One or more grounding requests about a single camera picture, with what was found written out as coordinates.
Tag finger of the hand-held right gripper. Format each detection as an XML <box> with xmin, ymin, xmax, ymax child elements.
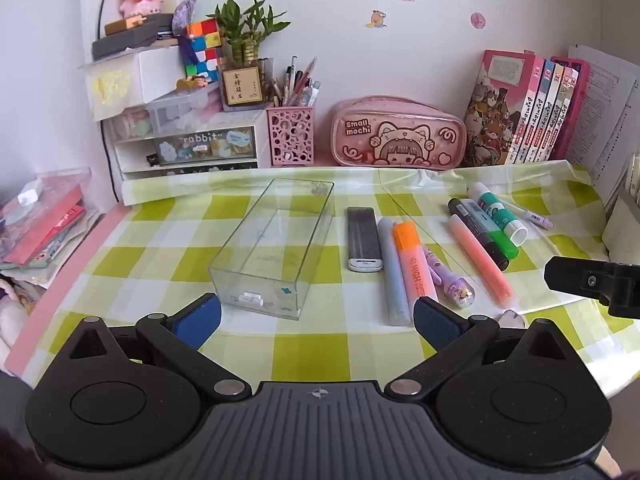
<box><xmin>544</xmin><ymin>255</ymin><xmax>640</xmax><ymax>318</ymax></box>

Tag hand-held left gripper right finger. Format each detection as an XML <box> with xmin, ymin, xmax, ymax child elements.
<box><xmin>384</xmin><ymin>296</ymin><xmax>573</xmax><ymax>401</ymax></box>

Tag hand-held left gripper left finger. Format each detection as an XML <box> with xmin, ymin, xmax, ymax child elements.
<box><xmin>65</xmin><ymin>292</ymin><xmax>252</xmax><ymax>401</ymax></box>

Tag purple cartoon pen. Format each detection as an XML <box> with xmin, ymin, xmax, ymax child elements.
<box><xmin>422</xmin><ymin>245</ymin><xmax>477</xmax><ymax>309</ymax></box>

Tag grey-blue highlighter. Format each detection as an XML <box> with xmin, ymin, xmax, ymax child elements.
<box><xmin>376</xmin><ymin>216</ymin><xmax>417</xmax><ymax>327</ymax></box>

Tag orange highlighter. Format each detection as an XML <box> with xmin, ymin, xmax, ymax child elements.
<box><xmin>392</xmin><ymin>221</ymin><xmax>438</xmax><ymax>311</ymax></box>

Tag pink highlighter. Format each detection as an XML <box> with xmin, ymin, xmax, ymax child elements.
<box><xmin>446</xmin><ymin>214</ymin><xmax>516</xmax><ymax>307</ymax></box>

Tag thin purple pen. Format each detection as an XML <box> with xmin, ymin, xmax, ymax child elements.
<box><xmin>517</xmin><ymin>205</ymin><xmax>555</xmax><ymax>231</ymax></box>

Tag black marker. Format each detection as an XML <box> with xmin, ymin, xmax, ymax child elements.
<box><xmin>447</xmin><ymin>197</ymin><xmax>510</xmax><ymax>272</ymax></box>

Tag green highlighter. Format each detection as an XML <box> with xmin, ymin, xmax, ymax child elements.
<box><xmin>460</xmin><ymin>199</ymin><xmax>521</xmax><ymax>261</ymax></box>

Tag clear plastic box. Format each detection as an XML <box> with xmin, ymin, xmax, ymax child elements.
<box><xmin>207</xmin><ymin>177</ymin><xmax>335</xmax><ymax>322</ymax></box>

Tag grey pencil lead case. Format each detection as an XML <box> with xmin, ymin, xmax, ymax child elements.
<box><xmin>346</xmin><ymin>206</ymin><xmax>383</xmax><ymax>273</ymax></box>

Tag white and green glue stick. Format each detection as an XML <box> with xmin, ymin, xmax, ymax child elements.
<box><xmin>467</xmin><ymin>182</ymin><xmax>529</xmax><ymax>247</ymax></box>

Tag green checked tablecloth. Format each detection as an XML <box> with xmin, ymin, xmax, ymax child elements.
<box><xmin>22</xmin><ymin>160</ymin><xmax>640</xmax><ymax>396</ymax></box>

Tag white drawer organizer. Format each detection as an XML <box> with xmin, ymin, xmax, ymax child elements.
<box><xmin>100</xmin><ymin>107</ymin><xmax>271</xmax><ymax>181</ymax></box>

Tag pink slipcase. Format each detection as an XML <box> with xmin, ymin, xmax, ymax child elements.
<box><xmin>550</xmin><ymin>56</ymin><xmax>591</xmax><ymax>161</ymax></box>

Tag printed paper sheets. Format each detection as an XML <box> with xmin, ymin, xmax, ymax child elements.
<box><xmin>567</xmin><ymin>45</ymin><xmax>640</xmax><ymax>201</ymax></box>

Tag light-spine book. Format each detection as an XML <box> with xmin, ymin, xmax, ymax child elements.
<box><xmin>547</xmin><ymin>66</ymin><xmax>581</xmax><ymax>161</ymax></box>
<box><xmin>537</xmin><ymin>62</ymin><xmax>568</xmax><ymax>162</ymax></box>

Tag pile of pink notebooks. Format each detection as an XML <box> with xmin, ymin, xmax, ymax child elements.
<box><xmin>0</xmin><ymin>167</ymin><xmax>101</xmax><ymax>286</ymax></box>

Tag blue-spine book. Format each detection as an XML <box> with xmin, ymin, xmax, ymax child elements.
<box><xmin>525</xmin><ymin>60</ymin><xmax>557</xmax><ymax>163</ymax></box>

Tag white plush toy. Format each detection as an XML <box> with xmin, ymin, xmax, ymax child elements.
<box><xmin>0</xmin><ymin>280</ymin><xmax>36</xmax><ymax>356</ymax></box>

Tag pink cartoon pencil case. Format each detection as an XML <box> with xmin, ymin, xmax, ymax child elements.
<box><xmin>330</xmin><ymin>95</ymin><xmax>468</xmax><ymax>168</ymax></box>

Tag pink-spine illustrated book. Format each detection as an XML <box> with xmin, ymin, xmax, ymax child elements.
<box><xmin>462</xmin><ymin>50</ymin><xmax>546</xmax><ymax>167</ymax></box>

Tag pink perforated pen holder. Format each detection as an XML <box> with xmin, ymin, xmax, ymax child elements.
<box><xmin>266</xmin><ymin>105</ymin><xmax>316</xmax><ymax>168</ymax></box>

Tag clear plastic container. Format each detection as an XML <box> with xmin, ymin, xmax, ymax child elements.
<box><xmin>145</xmin><ymin>82</ymin><xmax>223</xmax><ymax>136</ymax></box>

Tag glass vase with label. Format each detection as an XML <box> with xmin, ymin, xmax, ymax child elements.
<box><xmin>219</xmin><ymin>57</ymin><xmax>275</xmax><ymax>112</ymax></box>

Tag small colourful toy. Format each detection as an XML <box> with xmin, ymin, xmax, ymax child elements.
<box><xmin>175</xmin><ymin>72</ymin><xmax>211</xmax><ymax>93</ymax></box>

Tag white storage box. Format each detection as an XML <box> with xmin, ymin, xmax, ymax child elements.
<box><xmin>77</xmin><ymin>45</ymin><xmax>183</xmax><ymax>121</ymax></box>

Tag bunch of pens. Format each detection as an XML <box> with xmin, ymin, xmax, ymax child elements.
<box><xmin>270</xmin><ymin>56</ymin><xmax>321</xmax><ymax>108</ymax></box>

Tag colourful puzzle cube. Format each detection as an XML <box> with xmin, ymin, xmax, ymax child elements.
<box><xmin>181</xmin><ymin>17</ymin><xmax>223</xmax><ymax>83</ymax></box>

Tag dark grey box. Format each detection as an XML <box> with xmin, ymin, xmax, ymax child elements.
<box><xmin>92</xmin><ymin>15</ymin><xmax>173</xmax><ymax>61</ymax></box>

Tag green bamboo plant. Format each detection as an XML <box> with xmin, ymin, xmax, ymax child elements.
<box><xmin>207</xmin><ymin>0</ymin><xmax>291</xmax><ymax>68</ymax></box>

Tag purple tassel charm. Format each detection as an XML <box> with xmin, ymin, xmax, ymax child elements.
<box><xmin>172</xmin><ymin>0</ymin><xmax>201</xmax><ymax>63</ymax></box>

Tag black cable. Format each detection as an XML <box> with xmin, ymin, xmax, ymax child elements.
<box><xmin>97</xmin><ymin>0</ymin><xmax>118</xmax><ymax>201</ymax></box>

